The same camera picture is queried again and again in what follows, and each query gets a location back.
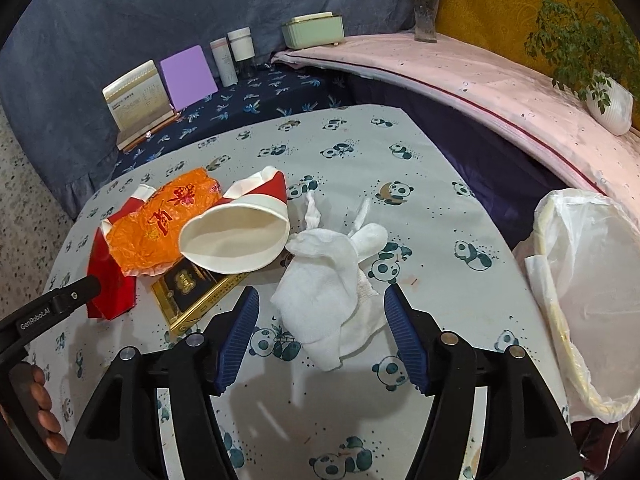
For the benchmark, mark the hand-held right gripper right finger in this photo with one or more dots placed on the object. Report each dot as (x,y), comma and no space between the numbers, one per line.
(407,340)

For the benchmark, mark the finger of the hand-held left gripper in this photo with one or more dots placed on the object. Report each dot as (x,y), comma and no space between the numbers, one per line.
(50,307)

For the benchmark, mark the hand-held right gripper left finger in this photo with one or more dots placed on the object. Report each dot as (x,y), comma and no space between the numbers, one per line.
(235,345)

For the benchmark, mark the red paper box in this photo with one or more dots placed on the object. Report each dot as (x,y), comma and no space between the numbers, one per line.
(112,290)

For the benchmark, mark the black and gold box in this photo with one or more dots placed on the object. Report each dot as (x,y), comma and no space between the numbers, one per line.
(185,285)

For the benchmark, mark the white cloth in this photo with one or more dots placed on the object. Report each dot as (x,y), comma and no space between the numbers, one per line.
(315,300)

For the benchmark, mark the orange plastic bag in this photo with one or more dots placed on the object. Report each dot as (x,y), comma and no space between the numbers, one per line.
(150,230)

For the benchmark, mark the bin with white bag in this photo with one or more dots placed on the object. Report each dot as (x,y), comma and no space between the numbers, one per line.
(595,285)

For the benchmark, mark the person's left hand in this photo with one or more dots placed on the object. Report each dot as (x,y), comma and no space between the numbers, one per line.
(40,400)

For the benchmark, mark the panda print tablecloth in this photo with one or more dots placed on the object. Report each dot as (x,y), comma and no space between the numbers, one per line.
(350,160)

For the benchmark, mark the dark purple cloth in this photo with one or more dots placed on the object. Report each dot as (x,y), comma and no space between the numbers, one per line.
(475,160)

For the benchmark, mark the desk calendar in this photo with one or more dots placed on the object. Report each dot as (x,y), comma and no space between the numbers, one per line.
(135,105)

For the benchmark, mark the navy leaf print cloth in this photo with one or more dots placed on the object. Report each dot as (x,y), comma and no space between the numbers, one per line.
(260,95)

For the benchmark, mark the purple card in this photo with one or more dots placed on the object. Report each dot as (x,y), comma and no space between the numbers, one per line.
(187,77)

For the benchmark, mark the pink cloth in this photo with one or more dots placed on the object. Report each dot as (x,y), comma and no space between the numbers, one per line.
(475,80)

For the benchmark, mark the white tube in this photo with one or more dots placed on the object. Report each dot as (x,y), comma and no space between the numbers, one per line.
(223,62)

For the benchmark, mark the white capped bottle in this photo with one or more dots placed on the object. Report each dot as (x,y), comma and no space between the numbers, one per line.
(241,45)

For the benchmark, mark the blue-grey cloth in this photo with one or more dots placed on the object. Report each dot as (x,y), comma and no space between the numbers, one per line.
(125,15)

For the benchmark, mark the green plant in white pot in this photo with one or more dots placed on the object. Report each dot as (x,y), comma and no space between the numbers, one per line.
(612,107)

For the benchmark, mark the glass vase with red flowers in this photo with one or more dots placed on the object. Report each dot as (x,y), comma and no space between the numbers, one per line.
(426,20)

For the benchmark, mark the green tissue box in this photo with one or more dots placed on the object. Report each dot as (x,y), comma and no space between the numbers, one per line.
(312,32)

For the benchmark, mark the yellow cloth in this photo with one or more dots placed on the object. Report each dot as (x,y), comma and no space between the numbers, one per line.
(490,10)

